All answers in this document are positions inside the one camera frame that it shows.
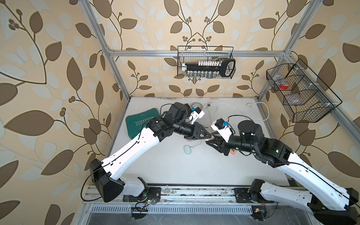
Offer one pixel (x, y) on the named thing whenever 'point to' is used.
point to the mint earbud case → (187, 149)
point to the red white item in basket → (284, 86)
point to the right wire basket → (306, 98)
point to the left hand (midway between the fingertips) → (207, 135)
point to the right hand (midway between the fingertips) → (208, 137)
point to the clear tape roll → (197, 104)
